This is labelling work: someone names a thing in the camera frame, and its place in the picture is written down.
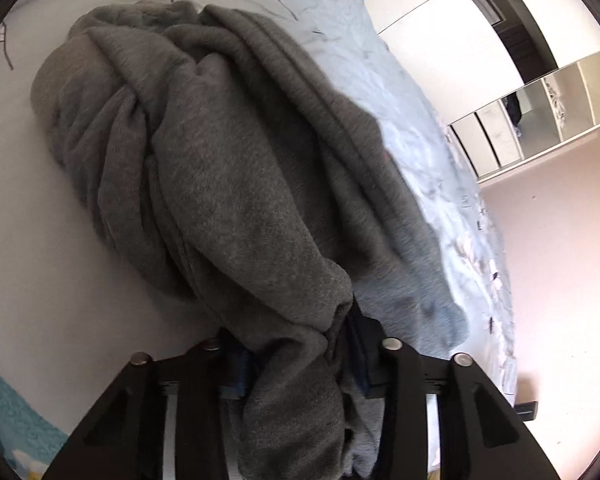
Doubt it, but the light grey floral duvet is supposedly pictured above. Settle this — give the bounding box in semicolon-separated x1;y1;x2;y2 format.
0;0;518;434

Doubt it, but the small black floor object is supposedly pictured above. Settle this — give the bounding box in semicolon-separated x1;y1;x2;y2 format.
515;401;539;422

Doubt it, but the teal floral bed blanket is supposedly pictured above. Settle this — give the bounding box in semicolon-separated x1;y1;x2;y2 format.
0;376;68;479

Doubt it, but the grey sweater garment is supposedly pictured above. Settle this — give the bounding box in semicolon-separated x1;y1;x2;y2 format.
29;0;470;480

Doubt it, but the mirrored sliding wardrobe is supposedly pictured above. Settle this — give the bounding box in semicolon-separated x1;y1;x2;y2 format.
365;0;600;181

